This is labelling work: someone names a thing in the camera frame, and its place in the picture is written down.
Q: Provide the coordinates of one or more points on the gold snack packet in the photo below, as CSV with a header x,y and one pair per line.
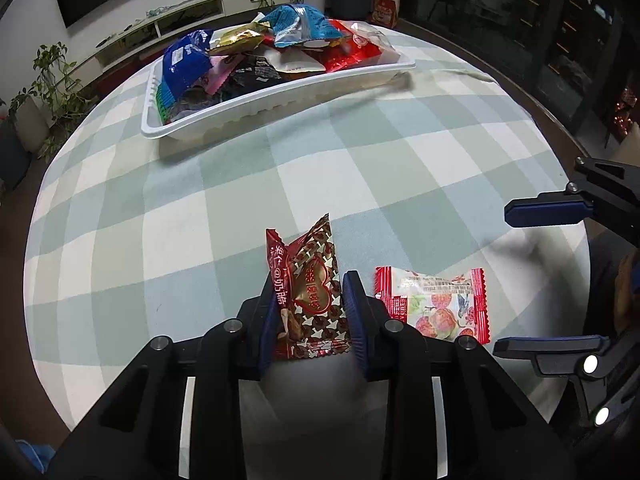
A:
x,y
237,40

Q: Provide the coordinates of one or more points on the dark blue snack packet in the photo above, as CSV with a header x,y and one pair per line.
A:
x,y
185,62

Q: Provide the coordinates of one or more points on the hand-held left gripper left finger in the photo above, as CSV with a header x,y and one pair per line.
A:
x,y
267,330

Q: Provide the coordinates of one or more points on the pink cartoon snack packet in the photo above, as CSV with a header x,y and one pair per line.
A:
x,y
220,75

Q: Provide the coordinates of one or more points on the light blue snack packet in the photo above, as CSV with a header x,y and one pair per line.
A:
x,y
295,22

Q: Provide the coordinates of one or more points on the red paper bag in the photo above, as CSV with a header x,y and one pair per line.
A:
x,y
384,12

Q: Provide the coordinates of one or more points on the white ribbed plant pot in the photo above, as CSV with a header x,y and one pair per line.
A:
x,y
31,125

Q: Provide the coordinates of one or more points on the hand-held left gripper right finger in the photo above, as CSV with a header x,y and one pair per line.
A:
x,y
355,320

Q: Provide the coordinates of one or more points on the dark blue plant pot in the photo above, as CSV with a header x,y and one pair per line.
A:
x,y
10,155

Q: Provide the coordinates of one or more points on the white snack packet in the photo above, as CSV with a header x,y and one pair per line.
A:
x,y
295,63

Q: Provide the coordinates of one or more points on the red white strawberry packet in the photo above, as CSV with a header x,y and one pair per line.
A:
x,y
435,305

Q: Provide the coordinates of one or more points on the dark snack packet green edge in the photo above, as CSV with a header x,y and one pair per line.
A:
x,y
185,106

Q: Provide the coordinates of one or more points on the person's right hand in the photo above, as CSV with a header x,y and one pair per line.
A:
x,y
629,290

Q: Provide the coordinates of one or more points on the red dotted snack packet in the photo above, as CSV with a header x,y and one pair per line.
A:
x,y
345,56

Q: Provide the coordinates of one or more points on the white plastic tray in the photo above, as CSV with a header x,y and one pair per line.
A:
x,y
280,105

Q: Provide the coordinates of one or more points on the white tv cabinet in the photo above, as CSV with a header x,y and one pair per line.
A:
x,y
150,22

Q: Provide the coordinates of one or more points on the black sesame snack packet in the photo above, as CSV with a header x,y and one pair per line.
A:
x,y
250,77

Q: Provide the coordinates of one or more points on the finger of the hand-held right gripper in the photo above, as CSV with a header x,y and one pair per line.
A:
x,y
545,211
540,347

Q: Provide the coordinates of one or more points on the brown red heart packet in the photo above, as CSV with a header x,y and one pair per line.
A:
x,y
312,285

